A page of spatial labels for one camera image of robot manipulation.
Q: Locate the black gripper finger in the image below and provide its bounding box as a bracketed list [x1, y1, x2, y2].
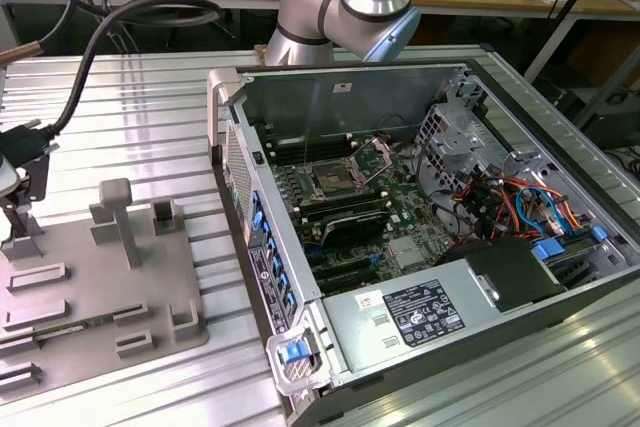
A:
[0, 196, 32, 241]

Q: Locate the black RAM slot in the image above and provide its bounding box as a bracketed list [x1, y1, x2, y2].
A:
[294, 185, 389, 221]
[267, 136, 351, 161]

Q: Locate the CPU socket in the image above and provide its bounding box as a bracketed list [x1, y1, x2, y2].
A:
[304, 159, 362, 198]

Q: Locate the grey parts rack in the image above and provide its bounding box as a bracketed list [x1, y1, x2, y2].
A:
[0, 177, 211, 396]

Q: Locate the green RAM stick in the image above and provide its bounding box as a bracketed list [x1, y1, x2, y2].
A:
[34, 313, 121, 343]

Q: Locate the blue case latch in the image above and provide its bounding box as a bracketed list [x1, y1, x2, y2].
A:
[279, 341, 306, 364]

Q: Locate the black expansion card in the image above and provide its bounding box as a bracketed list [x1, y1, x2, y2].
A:
[319, 209, 389, 248]

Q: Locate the open PC case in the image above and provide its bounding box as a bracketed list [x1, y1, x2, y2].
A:
[207, 59, 640, 427]

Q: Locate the metal socket cover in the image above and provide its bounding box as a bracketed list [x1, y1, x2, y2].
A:
[349, 136, 397, 187]

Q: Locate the grey power supply unit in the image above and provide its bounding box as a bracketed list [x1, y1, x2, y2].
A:
[319, 259, 501, 374]

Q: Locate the silver chipset heatsink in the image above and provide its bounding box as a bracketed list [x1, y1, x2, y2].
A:
[389, 236, 422, 269]

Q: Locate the green motherboard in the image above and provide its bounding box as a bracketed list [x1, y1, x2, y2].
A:
[269, 136, 469, 298]

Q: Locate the perforated metal drive cage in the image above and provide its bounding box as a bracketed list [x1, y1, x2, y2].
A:
[414, 101, 506, 183]

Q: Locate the black plastic shroud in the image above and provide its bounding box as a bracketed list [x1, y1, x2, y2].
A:
[439, 236, 569, 314]

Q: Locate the blue disk carrier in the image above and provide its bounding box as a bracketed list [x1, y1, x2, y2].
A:
[532, 239, 565, 262]

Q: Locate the black cable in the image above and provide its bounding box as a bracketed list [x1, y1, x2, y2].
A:
[0, 0, 224, 168]
[0, 0, 114, 67]

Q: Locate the orange wire bundle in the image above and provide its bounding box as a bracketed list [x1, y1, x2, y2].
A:
[452, 175, 594, 243]

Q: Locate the blue wire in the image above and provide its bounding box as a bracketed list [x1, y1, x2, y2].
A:
[514, 186, 571, 234]

